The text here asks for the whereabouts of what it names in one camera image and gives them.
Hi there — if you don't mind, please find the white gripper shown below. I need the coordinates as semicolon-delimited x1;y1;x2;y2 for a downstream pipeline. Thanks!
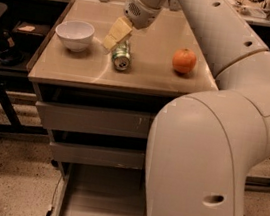
102;0;161;52

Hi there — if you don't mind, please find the green soda can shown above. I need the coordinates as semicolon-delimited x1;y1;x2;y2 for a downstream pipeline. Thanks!
111;41;131;71

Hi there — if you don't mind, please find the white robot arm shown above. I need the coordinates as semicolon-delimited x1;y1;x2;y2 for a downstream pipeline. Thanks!
103;0;270;216

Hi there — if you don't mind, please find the grey drawer cabinet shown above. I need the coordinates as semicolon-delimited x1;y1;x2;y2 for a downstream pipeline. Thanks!
4;0;230;216

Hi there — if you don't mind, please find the top grey drawer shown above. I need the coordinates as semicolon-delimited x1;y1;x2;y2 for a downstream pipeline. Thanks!
36;101;151;139

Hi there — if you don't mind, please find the middle grey drawer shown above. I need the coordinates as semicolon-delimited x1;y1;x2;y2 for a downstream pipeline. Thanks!
50;142;145;169

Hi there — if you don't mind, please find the bottom grey open drawer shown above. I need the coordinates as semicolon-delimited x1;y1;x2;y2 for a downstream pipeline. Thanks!
55;164;146;216

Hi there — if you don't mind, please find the white ceramic bowl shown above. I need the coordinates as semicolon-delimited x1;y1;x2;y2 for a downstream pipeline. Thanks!
55;20;95;52

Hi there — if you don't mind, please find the orange fruit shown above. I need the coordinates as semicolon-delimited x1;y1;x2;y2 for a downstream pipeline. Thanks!
172;48;197;74

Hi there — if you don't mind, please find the black desk frame left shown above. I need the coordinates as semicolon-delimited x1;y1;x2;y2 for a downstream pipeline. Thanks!
0;59;59;165

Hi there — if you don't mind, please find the white cable on floor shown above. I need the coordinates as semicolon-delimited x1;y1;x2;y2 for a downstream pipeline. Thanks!
43;172;64;216

